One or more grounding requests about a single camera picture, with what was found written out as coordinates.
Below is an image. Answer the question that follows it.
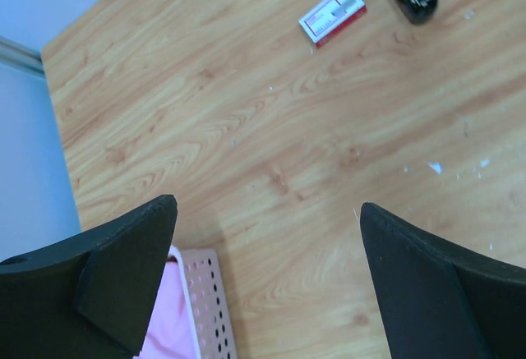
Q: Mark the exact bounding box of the pink cloth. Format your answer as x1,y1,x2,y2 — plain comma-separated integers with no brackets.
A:
138,260,196,359

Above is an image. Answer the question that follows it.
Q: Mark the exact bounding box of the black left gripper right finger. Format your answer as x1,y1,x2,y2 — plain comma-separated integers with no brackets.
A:
360,203,525,358

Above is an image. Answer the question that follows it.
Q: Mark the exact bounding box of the red white staple box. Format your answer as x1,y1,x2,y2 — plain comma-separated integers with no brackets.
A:
298,0,367,48

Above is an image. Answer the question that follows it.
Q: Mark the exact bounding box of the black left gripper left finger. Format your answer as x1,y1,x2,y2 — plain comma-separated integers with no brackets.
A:
1,195,178,358

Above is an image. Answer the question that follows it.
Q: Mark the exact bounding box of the pink plastic basket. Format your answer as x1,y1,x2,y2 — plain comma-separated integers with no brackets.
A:
168,246,238,359

